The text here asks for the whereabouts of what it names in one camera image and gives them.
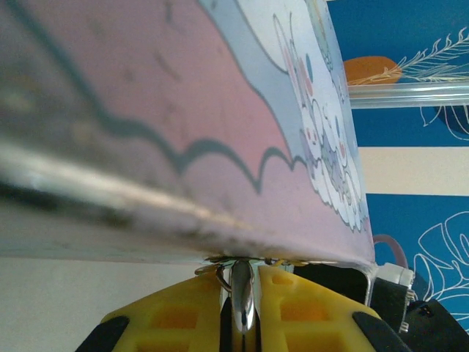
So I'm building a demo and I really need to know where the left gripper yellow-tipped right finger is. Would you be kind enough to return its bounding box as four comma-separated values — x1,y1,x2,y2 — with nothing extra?
256,265,413,352

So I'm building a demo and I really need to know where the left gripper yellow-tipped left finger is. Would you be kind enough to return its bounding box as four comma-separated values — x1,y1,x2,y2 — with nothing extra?
75,273,224,352

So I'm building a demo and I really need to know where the blue cartoon tin box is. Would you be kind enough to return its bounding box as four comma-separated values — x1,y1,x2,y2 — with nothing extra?
0,0,379,306

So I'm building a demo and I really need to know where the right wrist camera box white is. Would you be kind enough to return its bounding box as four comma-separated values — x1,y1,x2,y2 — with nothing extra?
379,260,417,293

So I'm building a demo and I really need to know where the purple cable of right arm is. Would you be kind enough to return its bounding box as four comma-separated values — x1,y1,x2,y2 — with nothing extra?
372,233,408,271

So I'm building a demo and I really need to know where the aluminium frame post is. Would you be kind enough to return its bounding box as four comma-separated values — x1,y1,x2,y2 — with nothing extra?
347,81,469,110

